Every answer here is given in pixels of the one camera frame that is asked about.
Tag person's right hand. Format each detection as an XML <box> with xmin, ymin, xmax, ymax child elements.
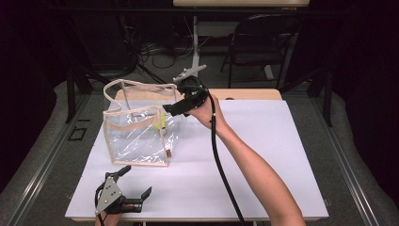
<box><xmin>187</xmin><ymin>93</ymin><xmax>229</xmax><ymax>132</ymax></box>

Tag white board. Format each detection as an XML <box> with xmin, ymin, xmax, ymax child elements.
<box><xmin>64</xmin><ymin>99</ymin><xmax>329</xmax><ymax>221</ymax></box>

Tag clear plastic bag beige trim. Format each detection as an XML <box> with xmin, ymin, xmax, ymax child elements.
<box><xmin>103</xmin><ymin>78</ymin><xmax>189</xmax><ymax>168</ymax></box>

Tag yellow shuttlecock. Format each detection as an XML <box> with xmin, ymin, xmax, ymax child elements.
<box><xmin>152</xmin><ymin>111</ymin><xmax>168</xmax><ymax>137</ymax></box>

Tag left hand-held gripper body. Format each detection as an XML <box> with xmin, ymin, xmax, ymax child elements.
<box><xmin>94</xmin><ymin>171</ymin><xmax>144</xmax><ymax>217</ymax></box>

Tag black metal stand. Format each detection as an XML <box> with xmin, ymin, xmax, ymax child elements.
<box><xmin>64</xmin><ymin>64</ymin><xmax>95</xmax><ymax>124</ymax></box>
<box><xmin>278</xmin><ymin>66</ymin><xmax>334</xmax><ymax>128</ymax></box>

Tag wooden table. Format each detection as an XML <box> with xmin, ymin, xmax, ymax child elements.
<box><xmin>71</xmin><ymin>88</ymin><xmax>327</xmax><ymax>223</ymax></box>

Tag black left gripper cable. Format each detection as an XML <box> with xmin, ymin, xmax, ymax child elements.
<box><xmin>94</xmin><ymin>184</ymin><xmax>107</xmax><ymax>226</ymax></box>

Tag person's left hand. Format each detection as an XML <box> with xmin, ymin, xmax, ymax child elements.
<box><xmin>94</xmin><ymin>203</ymin><xmax>136</xmax><ymax>226</ymax></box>

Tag bundle of floor cables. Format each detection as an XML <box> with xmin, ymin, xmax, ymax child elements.
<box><xmin>137</xmin><ymin>39</ymin><xmax>196</xmax><ymax>71</ymax></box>

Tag black folding chair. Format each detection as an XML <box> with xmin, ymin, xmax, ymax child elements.
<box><xmin>219</xmin><ymin>13</ymin><xmax>304</xmax><ymax>90</ymax></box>

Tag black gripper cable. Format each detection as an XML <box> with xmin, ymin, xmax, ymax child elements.
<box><xmin>204</xmin><ymin>89</ymin><xmax>247</xmax><ymax>226</ymax></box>
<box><xmin>94</xmin><ymin>184</ymin><xmax>107</xmax><ymax>226</ymax></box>

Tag metal floor rail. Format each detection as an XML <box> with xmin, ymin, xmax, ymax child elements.
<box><xmin>309</xmin><ymin>93</ymin><xmax>381</xmax><ymax>226</ymax></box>
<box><xmin>8</xmin><ymin>93</ymin><xmax>92</xmax><ymax>226</ymax></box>

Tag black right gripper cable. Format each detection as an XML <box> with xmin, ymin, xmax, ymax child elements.
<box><xmin>204</xmin><ymin>89</ymin><xmax>247</xmax><ymax>226</ymax></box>

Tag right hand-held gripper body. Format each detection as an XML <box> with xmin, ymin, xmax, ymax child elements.
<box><xmin>172</xmin><ymin>64</ymin><xmax>211</xmax><ymax>110</ymax></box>

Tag black floor socket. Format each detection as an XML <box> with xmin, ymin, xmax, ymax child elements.
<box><xmin>67</xmin><ymin>125</ymin><xmax>88</xmax><ymax>142</ymax></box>

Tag white desk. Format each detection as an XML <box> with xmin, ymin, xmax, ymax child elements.
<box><xmin>172</xmin><ymin>0</ymin><xmax>311</xmax><ymax>81</ymax></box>

